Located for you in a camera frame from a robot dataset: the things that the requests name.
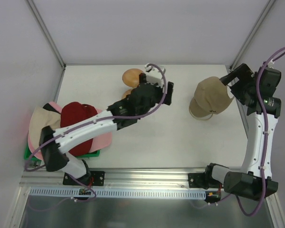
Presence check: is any beige sport cap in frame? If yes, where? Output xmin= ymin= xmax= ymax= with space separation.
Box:
xmin=189 ymin=76 xmax=234 ymax=117

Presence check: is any dark red cap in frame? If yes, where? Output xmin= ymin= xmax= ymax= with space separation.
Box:
xmin=60 ymin=102 xmax=97 ymax=157

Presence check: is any pink cap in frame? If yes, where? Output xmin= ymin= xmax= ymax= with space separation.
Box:
xmin=89 ymin=133 xmax=113 ymax=153

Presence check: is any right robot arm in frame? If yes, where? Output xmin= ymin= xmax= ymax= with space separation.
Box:
xmin=203 ymin=64 xmax=282 ymax=201

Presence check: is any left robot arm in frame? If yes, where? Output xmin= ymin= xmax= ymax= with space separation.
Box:
xmin=39 ymin=73 xmax=174 ymax=185

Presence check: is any wooden hat stand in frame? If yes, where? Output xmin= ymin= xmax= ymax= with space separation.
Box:
xmin=122 ymin=68 xmax=143 ymax=99

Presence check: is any beige bucket hat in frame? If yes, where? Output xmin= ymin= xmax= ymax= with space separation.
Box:
xmin=28 ymin=106 xmax=62 ymax=152

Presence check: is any green plastic tray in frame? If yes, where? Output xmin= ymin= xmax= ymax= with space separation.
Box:
xmin=23 ymin=145 xmax=101 ymax=162

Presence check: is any gold wire sphere stand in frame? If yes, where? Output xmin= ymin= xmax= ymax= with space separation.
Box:
xmin=189 ymin=110 xmax=213 ymax=121

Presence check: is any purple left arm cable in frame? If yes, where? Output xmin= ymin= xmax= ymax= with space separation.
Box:
xmin=25 ymin=63 xmax=167 ymax=171

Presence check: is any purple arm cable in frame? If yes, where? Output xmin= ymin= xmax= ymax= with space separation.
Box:
xmin=25 ymin=63 xmax=167 ymax=171
xmin=236 ymin=47 xmax=285 ymax=217

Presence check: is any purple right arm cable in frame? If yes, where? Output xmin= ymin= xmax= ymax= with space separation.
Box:
xmin=236 ymin=47 xmax=285 ymax=217

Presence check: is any right aluminium frame post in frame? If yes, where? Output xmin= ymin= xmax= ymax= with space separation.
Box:
xmin=228 ymin=0 xmax=277 ymax=71

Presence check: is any aluminium frame post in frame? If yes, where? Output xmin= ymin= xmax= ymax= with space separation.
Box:
xmin=25 ymin=0 xmax=66 ymax=70
xmin=228 ymin=0 xmax=277 ymax=71

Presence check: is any aluminium rail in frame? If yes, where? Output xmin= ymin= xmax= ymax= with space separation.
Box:
xmin=19 ymin=168 xmax=205 ymax=190

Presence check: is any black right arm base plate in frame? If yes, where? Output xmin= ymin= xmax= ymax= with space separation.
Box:
xmin=188 ymin=172 xmax=222 ymax=190

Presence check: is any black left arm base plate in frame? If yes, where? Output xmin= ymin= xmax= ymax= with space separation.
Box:
xmin=63 ymin=169 xmax=105 ymax=186

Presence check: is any white slotted cable duct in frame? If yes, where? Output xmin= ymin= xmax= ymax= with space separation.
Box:
xmin=29 ymin=187 xmax=206 ymax=200

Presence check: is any left aluminium frame post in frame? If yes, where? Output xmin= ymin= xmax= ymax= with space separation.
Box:
xmin=25 ymin=0 xmax=66 ymax=70

